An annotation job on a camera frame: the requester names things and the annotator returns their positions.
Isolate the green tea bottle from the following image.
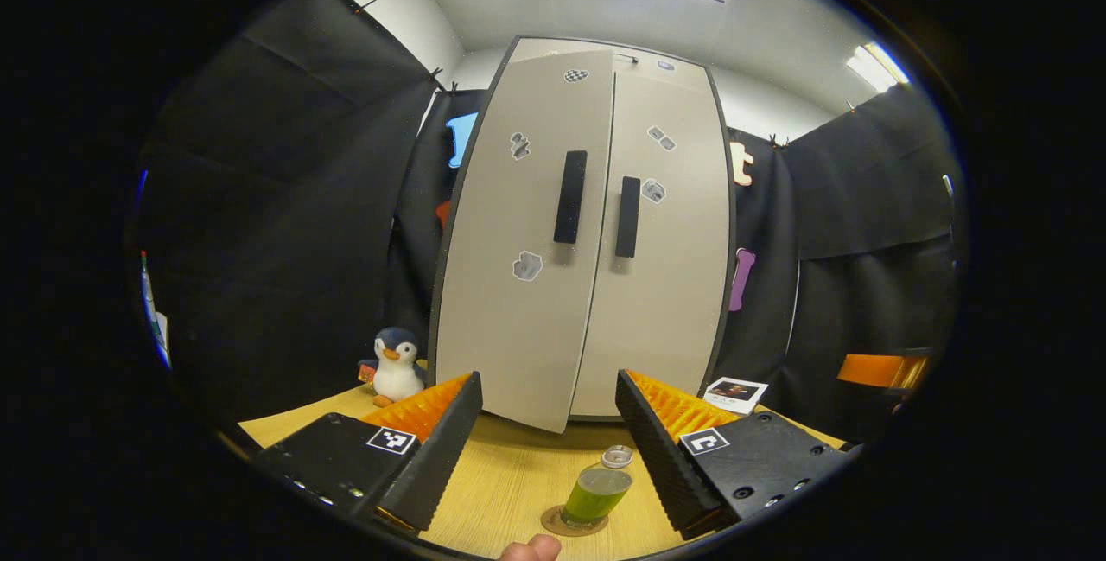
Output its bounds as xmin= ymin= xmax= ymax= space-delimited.
xmin=560 ymin=445 xmax=634 ymax=530

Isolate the small ceiling light panel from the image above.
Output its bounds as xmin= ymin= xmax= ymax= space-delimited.
xmin=846 ymin=41 xmax=911 ymax=94

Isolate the grey cabinet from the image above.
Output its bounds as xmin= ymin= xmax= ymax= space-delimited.
xmin=426 ymin=35 xmax=738 ymax=420

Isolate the grey cabinet door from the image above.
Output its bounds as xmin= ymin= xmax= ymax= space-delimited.
xmin=428 ymin=38 xmax=616 ymax=435
xmin=569 ymin=51 xmax=737 ymax=420

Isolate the white photo cover book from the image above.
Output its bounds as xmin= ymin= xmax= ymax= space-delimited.
xmin=703 ymin=377 xmax=769 ymax=416

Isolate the penguin plush toy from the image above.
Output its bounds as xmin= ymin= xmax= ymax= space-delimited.
xmin=372 ymin=327 xmax=427 ymax=407

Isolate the round brown coaster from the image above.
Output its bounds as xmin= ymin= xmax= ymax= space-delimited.
xmin=541 ymin=505 xmax=610 ymax=538

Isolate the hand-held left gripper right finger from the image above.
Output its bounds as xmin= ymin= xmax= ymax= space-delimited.
xmin=615 ymin=368 xmax=852 ymax=541

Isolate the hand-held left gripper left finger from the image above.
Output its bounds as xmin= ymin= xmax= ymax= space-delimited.
xmin=253 ymin=371 xmax=485 ymax=534

